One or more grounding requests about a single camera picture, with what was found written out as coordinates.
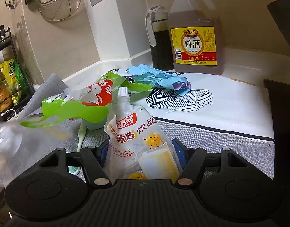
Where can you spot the green plastic bag red label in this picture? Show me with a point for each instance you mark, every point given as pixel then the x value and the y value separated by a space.
pixel 97 92

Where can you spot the crumpled blue paper wrapper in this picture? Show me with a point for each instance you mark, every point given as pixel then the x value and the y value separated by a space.
pixel 156 79

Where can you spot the white drink pouch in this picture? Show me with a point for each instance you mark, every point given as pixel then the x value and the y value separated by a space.
pixel 130 134

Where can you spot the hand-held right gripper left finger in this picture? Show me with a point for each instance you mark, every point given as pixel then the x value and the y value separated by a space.
pixel 102 155

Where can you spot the black stove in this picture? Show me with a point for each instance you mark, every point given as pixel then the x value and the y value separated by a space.
pixel 284 123

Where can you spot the wooden stick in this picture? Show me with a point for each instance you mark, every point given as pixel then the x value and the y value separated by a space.
pixel 244 82

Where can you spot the cooking wine jug yellow label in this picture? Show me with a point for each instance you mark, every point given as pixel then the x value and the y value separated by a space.
pixel 194 47

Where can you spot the small teal box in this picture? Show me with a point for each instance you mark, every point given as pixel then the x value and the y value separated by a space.
pixel 95 125

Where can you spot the green seasoning packet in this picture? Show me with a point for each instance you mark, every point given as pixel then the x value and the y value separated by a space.
pixel 20 87

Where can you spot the black wok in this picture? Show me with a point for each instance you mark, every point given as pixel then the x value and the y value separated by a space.
pixel 284 21

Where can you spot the orange seasoning packet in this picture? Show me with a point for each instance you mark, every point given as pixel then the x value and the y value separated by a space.
pixel 3 101

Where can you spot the yellow seasoning packet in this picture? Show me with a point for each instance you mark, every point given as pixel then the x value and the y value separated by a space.
pixel 9 73

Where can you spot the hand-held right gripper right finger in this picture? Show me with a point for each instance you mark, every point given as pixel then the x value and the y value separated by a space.
pixel 179 150

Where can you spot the grey white geometric print mat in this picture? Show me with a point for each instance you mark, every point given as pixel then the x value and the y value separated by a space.
pixel 218 127

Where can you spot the clear plastic bag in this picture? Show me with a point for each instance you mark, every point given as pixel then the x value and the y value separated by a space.
pixel 17 141

